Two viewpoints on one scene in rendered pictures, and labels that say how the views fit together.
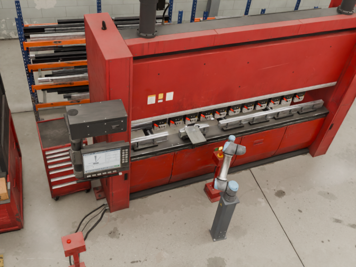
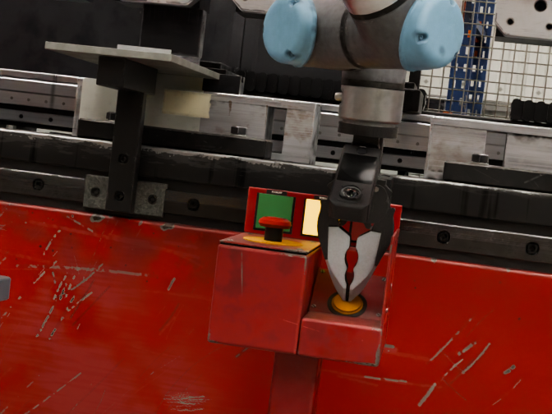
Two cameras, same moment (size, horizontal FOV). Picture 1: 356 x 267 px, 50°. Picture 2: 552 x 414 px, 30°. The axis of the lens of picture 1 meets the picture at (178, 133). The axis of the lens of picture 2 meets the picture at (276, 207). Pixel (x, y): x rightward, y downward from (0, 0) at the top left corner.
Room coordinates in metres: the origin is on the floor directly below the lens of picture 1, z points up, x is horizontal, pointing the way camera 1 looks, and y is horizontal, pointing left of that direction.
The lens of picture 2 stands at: (2.34, -1.33, 0.89)
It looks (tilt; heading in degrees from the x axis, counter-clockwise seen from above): 3 degrees down; 39
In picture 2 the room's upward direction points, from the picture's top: 7 degrees clockwise
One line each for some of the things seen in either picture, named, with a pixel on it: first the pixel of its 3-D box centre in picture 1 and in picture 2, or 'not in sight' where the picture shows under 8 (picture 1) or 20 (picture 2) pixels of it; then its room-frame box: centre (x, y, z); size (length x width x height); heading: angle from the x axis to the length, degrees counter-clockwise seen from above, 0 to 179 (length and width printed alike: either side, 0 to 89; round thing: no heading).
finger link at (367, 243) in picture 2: not in sight; (365, 262); (3.38, -0.65, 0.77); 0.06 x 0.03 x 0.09; 30
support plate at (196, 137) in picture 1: (195, 134); (138, 62); (3.38, -0.21, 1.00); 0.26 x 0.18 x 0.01; 28
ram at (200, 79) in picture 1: (247, 74); not in sight; (3.82, -0.71, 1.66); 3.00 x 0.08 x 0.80; 118
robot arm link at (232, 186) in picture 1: (231, 187); not in sight; (2.69, -0.67, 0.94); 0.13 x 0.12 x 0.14; 81
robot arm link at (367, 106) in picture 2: not in sight; (368, 107); (3.35, -0.64, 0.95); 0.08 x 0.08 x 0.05
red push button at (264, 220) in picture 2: not in sight; (273, 232); (3.31, -0.56, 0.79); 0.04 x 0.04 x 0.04
